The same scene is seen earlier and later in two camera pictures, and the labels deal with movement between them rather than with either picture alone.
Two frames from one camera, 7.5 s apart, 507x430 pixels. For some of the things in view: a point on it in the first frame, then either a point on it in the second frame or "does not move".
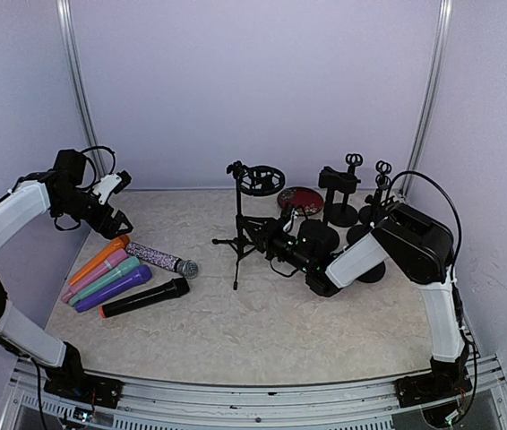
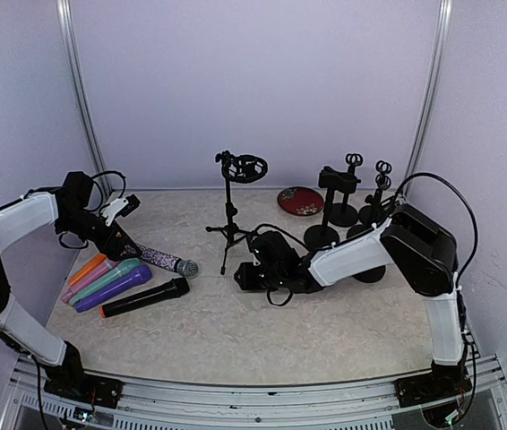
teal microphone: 121,268 does not move
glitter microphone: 187,269 does not move
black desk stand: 348,179 to 347,214
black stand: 339,184 does not move
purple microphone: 140,275 does not move
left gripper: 109,230 to 115,252
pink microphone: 107,264 does not move
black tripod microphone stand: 256,180 to 243,168
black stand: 359,233 does not move
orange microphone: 119,243 does not move
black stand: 382,183 to 366,212
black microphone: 169,290 does not move
